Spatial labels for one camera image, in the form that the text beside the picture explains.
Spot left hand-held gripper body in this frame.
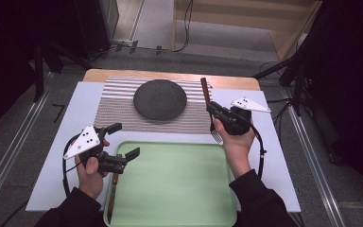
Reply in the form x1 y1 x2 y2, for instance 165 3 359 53
63 125 128 175

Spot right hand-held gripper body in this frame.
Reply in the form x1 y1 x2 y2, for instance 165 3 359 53
214 96 271 136

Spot brown-handled fork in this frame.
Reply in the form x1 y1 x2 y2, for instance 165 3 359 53
199 77 224 146

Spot brown-handled knife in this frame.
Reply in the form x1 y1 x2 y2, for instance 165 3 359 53
106 153 123 224

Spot light green tray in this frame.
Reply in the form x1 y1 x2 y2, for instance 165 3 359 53
103 141 238 227

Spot person's right hand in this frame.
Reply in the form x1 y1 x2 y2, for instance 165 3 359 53
213 117 257 180

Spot person's left hand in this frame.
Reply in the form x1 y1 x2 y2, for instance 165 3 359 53
74 137 111 201

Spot striped woven placemat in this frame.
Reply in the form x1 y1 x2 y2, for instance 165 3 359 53
93 75 217 135

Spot wooden table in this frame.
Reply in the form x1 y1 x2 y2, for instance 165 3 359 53
82 69 262 92

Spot white table cover sheet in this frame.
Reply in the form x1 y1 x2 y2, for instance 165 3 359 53
26 80 302 213

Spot dark grey round plate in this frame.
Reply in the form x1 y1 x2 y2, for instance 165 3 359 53
132 79 188 122

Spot black tripod stand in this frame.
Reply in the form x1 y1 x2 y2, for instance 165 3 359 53
252 18 316 117

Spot black metal stand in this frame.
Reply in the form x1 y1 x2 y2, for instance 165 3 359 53
31 37 93 102

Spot light wooden shelf unit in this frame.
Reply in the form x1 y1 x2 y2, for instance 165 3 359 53
170 0 323 61

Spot black cabinet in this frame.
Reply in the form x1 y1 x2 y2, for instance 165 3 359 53
74 0 120 60

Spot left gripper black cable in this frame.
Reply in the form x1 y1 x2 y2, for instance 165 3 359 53
61 133 83 198

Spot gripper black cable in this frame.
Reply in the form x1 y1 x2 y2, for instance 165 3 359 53
250 124 268 181
61 133 83 198

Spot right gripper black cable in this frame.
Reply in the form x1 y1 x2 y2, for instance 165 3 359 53
250 124 268 181

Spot black floor cables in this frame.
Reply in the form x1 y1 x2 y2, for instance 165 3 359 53
266 96 295 141

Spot metal floor rail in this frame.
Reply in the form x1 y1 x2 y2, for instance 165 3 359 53
281 88 347 227
0 90 50 220

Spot hanging black cable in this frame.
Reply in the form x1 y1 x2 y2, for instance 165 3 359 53
173 0 194 53

